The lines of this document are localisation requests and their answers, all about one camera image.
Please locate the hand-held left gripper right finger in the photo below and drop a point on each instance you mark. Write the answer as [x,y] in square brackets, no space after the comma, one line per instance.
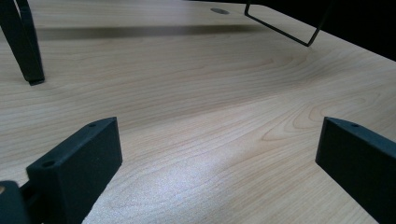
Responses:
[364,165]

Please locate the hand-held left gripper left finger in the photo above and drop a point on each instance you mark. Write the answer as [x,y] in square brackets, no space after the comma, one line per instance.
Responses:
[77,168]

